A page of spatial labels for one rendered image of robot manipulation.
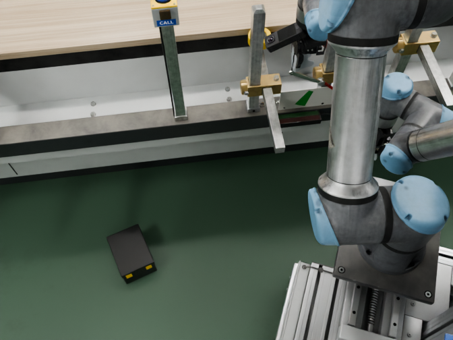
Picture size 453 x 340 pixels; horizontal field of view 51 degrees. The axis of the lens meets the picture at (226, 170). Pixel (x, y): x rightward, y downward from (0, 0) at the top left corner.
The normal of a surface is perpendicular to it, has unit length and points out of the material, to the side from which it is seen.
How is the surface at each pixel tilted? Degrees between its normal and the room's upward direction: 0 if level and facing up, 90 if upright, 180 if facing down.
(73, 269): 0
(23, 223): 0
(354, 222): 57
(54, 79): 90
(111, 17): 0
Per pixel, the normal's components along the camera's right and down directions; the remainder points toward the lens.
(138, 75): 0.13, 0.86
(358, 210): 0.12, 0.44
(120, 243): -0.01, -0.50
